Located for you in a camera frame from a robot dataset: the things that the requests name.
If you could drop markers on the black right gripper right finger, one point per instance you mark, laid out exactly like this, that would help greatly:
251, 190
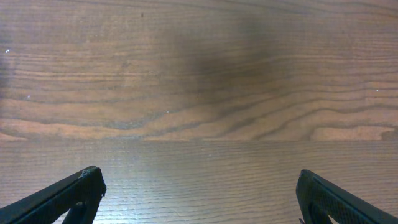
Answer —
321, 202

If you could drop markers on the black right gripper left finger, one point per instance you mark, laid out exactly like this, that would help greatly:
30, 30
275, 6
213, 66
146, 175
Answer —
77, 196

